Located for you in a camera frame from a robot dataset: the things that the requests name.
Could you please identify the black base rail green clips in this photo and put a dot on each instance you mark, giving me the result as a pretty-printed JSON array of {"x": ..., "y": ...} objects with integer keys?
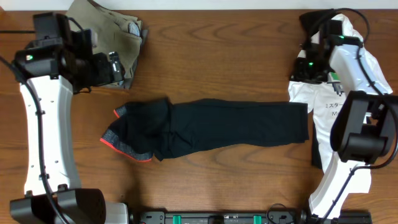
[{"x": 274, "y": 216}]

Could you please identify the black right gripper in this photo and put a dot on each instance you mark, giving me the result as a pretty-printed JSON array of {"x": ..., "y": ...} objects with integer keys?
[{"x": 300, "y": 74}]

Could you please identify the folded khaki pants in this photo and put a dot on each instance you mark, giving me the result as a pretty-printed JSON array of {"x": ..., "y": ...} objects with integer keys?
[{"x": 103, "y": 21}]

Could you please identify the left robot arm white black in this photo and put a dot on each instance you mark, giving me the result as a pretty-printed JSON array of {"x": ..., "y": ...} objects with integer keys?
[{"x": 58, "y": 64}]

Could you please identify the black garment under t-shirt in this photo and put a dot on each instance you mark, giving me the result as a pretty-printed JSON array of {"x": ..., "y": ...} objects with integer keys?
[{"x": 317, "y": 95}]

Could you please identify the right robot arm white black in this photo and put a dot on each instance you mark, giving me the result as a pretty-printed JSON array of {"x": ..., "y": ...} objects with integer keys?
[{"x": 354, "y": 112}]

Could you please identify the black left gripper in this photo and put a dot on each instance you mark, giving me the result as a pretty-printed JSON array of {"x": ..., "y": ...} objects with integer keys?
[{"x": 104, "y": 75}]

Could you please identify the black leggings red waistband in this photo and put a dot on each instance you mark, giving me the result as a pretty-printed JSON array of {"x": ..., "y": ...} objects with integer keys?
[{"x": 161, "y": 129}]

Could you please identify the grey folded garment under khaki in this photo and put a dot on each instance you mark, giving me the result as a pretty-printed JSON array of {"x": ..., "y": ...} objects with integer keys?
[{"x": 130, "y": 41}]

